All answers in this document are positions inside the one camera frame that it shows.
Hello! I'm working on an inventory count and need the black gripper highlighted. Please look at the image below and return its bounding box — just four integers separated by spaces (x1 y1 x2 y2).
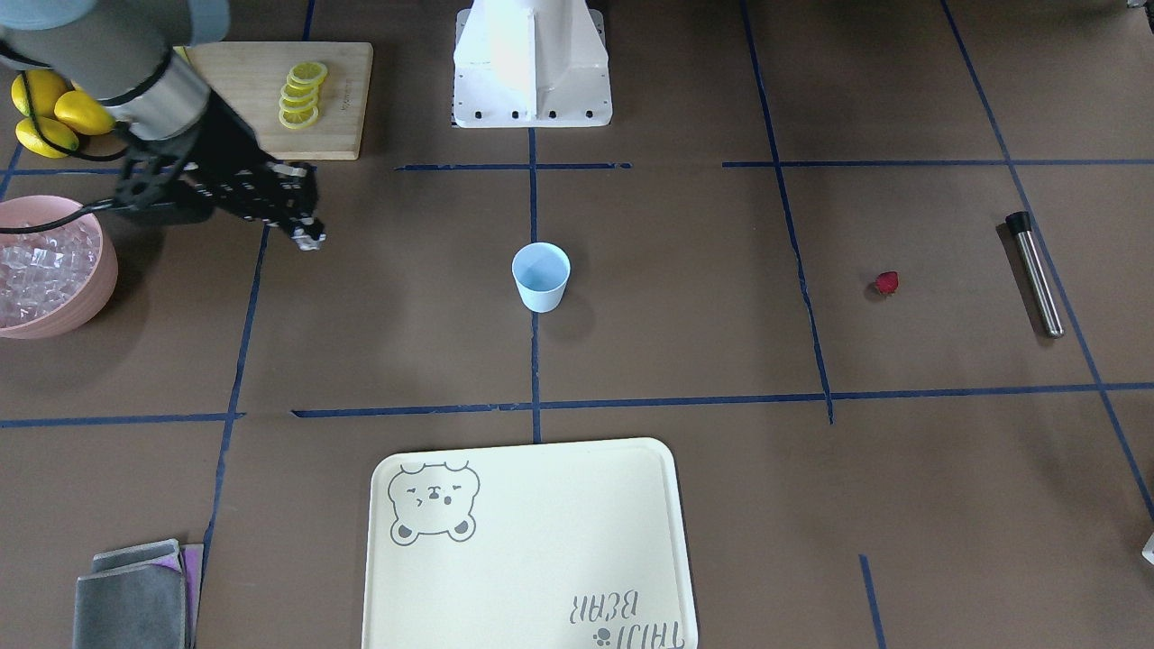
183 91 328 251

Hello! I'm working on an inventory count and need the light blue plastic cup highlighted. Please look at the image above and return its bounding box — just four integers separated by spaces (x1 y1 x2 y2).
511 243 572 314

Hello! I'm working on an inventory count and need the red strawberry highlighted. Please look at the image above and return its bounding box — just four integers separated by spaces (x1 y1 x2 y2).
872 271 900 296

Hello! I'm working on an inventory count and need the steel muddler black cap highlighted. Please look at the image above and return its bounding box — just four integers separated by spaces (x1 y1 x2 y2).
1005 211 1065 338

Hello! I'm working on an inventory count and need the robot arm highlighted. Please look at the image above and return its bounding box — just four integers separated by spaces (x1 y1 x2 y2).
3 1 325 251

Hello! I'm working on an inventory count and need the clear ice cubes pile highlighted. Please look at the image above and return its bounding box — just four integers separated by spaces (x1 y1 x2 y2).
1 221 102 328

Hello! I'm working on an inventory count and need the bamboo cutting board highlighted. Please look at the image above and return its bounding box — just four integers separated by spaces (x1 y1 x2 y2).
187 42 372 161

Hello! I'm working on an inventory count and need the lemon slices row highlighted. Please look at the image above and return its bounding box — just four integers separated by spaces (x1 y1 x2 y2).
277 60 329 130

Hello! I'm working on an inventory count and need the yellow lemon middle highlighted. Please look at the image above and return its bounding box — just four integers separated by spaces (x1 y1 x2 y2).
53 87 117 136

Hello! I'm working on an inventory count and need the yellow lemon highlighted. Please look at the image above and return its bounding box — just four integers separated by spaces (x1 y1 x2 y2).
14 115 81 159
12 69 70 115
53 87 117 136

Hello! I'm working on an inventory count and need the pink bowl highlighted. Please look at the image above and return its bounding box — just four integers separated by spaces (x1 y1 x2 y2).
3 196 119 340

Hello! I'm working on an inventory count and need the yellow lemon lower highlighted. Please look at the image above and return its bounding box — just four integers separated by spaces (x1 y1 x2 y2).
14 115 81 159

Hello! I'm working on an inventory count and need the grey folded cloth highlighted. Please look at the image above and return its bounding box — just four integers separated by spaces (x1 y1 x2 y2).
72 538 205 648

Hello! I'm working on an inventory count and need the cream bear serving tray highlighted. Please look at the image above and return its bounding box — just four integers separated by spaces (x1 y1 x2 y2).
360 438 700 648

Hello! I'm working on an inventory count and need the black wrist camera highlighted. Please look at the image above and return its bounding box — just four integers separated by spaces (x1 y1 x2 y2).
105 136 217 227

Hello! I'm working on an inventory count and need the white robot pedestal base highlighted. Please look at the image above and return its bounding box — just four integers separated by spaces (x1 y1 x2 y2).
451 1 613 129

